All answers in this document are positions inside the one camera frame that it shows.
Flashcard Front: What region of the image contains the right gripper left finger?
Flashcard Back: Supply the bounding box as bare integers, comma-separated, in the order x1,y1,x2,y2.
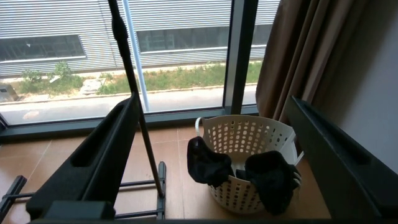
25,93,141,220

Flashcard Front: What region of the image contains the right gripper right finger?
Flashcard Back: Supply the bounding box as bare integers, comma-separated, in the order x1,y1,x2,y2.
285,95,398,220

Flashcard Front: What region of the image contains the white laundry basket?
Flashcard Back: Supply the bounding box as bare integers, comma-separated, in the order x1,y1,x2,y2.
195,114,305,215

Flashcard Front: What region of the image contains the black clothes rack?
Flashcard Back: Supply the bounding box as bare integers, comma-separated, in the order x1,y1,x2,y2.
0,0,168,220

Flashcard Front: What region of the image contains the brown curtain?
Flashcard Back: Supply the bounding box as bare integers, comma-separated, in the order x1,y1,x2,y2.
255,0,369,125

